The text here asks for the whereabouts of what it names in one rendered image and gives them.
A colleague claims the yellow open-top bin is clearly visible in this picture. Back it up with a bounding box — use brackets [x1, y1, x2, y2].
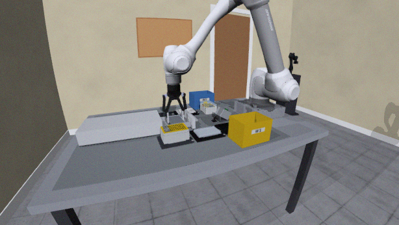
[228, 111, 273, 148]

